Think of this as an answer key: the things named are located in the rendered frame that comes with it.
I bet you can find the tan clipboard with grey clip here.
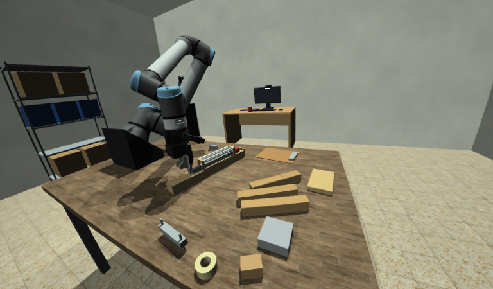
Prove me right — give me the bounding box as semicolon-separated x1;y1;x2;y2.
262;148;300;164

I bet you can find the pale yellow tape roll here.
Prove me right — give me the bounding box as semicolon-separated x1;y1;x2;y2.
195;252;218;280

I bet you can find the tan flat wooden block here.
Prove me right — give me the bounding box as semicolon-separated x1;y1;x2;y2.
307;169;334;196

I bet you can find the small tan block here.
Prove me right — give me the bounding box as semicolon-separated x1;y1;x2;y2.
240;254;263;280

